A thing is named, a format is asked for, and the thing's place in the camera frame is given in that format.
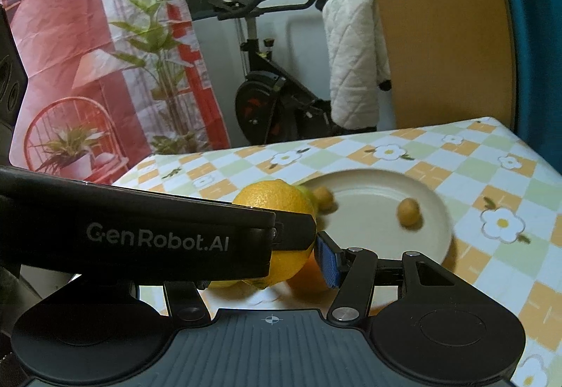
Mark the orange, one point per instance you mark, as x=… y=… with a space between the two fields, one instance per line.
x=307 y=277

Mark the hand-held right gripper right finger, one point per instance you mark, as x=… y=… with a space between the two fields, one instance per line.
x=328 y=264

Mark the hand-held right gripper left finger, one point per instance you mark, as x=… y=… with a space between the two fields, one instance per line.
x=184 y=299

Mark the red printed backdrop cloth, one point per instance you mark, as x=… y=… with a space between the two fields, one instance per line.
x=88 y=62

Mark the black exercise bike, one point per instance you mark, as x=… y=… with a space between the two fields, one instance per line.
x=259 y=101

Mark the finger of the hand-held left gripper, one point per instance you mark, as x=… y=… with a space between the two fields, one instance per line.
x=294 y=233

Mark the cream round plate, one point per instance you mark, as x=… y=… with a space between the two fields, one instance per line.
x=373 y=211

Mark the white quilted jacket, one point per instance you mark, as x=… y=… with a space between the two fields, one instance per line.
x=351 y=62

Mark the small round tan fruit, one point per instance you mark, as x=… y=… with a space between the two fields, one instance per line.
x=324 y=196
x=409 y=212

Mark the checked floral tablecloth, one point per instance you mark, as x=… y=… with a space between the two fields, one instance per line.
x=483 y=176

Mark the teal curtain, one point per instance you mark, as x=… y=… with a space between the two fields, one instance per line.
x=540 y=62

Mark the black plastic object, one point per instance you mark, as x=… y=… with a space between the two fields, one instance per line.
x=11 y=62

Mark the wooden board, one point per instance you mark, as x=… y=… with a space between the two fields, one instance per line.
x=439 y=40

